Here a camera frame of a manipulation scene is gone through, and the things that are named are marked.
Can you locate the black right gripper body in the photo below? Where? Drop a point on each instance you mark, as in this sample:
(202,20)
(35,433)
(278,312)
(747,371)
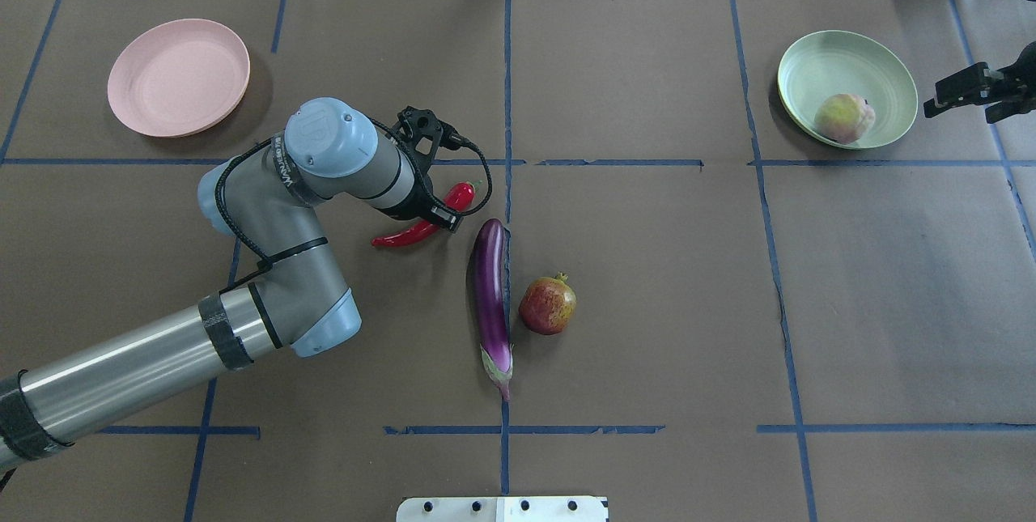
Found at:
(997,88)

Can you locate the light green plate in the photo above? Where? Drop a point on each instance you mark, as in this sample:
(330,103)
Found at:
(833,62)

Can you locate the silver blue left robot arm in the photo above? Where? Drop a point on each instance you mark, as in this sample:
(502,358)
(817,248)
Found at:
(295,297)

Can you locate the red green pomegranate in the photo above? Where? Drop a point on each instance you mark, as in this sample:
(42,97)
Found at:
(548,304)

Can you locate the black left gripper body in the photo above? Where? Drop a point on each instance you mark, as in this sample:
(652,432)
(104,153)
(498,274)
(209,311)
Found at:
(426,203)

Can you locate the purple eggplant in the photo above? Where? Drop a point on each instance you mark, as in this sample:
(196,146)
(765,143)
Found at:
(490,303)

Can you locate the pink plate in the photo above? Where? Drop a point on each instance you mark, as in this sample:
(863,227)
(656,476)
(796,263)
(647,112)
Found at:
(179,78)

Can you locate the pale green pink peach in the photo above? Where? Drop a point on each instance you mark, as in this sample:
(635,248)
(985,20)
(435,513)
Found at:
(844,118)

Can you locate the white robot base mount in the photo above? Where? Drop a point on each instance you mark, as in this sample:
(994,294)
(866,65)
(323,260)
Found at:
(505,508)

